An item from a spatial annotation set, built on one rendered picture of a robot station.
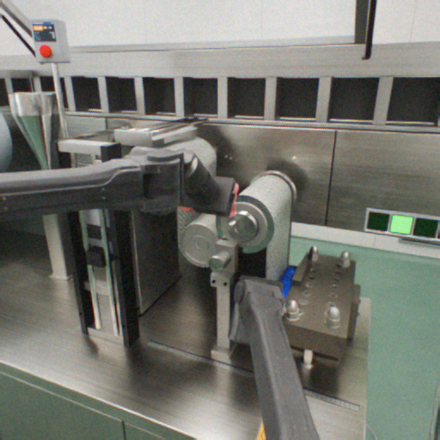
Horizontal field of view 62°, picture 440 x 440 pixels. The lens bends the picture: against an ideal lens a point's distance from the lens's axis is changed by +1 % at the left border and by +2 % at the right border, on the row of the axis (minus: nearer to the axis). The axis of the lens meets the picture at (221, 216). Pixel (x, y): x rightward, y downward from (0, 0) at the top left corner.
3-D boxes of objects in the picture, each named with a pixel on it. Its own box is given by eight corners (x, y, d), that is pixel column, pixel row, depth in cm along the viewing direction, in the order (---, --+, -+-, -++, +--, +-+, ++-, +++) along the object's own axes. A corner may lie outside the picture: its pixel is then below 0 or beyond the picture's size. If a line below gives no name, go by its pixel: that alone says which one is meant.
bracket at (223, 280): (210, 355, 95) (209, 249, 84) (219, 339, 100) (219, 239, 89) (228, 360, 93) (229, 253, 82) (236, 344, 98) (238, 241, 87)
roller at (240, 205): (217, 240, 89) (223, 197, 85) (250, 207, 112) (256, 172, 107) (261, 253, 86) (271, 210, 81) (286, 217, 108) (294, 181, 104)
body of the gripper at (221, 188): (228, 215, 64) (214, 199, 58) (178, 207, 68) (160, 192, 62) (236, 182, 66) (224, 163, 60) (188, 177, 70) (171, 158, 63)
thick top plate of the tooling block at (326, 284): (275, 340, 89) (276, 320, 87) (304, 266, 124) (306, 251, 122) (343, 359, 84) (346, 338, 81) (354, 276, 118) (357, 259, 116)
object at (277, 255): (264, 313, 93) (266, 247, 86) (284, 271, 113) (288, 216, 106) (265, 314, 93) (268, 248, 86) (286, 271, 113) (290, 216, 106)
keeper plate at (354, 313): (345, 336, 100) (351, 302, 96) (349, 315, 109) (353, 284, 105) (356, 339, 99) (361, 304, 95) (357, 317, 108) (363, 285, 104)
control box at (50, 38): (33, 62, 92) (24, 17, 89) (46, 63, 98) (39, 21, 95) (59, 62, 92) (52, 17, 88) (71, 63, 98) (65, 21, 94)
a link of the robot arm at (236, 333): (286, 294, 68) (241, 284, 67) (274, 357, 67) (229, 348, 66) (269, 288, 80) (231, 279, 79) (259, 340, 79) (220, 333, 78)
